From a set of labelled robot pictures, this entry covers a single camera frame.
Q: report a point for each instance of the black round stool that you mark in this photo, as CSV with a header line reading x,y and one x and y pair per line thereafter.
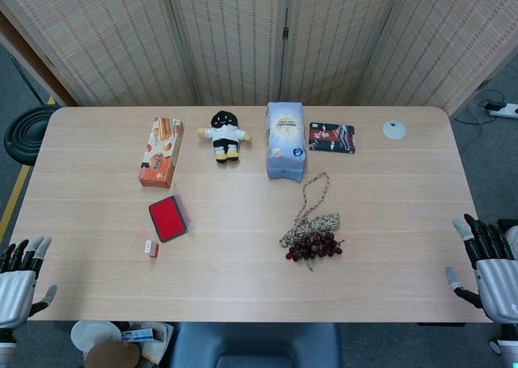
x,y
26,135

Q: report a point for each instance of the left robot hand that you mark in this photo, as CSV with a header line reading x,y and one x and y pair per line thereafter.
x,y
16,291

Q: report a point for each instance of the small blue white box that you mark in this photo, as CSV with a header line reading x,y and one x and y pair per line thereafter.
x,y
137,335

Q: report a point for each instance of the brown cardboard box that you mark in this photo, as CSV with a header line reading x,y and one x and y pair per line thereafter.
x,y
160,345

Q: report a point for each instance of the small red white eraser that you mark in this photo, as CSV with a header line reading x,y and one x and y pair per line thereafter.
x,y
151,249

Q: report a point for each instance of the black and white plush doll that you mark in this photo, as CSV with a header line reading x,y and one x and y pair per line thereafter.
x,y
223,135

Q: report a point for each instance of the black and red card box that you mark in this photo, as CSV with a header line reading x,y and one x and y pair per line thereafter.
x,y
332,138

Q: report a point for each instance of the black caster wheel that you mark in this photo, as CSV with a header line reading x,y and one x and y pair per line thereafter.
x,y
493,345

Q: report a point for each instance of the white power strip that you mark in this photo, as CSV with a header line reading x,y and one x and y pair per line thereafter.
x,y
503,110

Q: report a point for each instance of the dark blue chair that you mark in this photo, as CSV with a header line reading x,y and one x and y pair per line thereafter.
x,y
255,343

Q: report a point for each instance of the orange biscuit box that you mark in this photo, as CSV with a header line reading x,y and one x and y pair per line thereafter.
x,y
160,153

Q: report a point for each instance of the bamboo folding screen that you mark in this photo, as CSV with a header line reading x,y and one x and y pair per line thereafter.
x,y
226,40

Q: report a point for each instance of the light blue paper bag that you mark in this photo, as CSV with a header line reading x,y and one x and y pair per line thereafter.
x,y
285,141

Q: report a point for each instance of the red ink pad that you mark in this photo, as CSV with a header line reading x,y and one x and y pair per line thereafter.
x,y
166,217

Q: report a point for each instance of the white plate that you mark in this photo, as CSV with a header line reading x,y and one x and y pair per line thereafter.
x,y
93,333

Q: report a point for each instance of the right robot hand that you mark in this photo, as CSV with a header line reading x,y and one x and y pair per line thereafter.
x,y
499,287

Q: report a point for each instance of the white round table grommet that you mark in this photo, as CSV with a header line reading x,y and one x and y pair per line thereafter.
x,y
394,129

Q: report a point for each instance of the dark red plastic grapes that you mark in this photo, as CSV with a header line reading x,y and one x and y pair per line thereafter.
x,y
313,247

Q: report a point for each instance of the brown round object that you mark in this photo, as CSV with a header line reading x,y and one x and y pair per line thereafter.
x,y
113,356

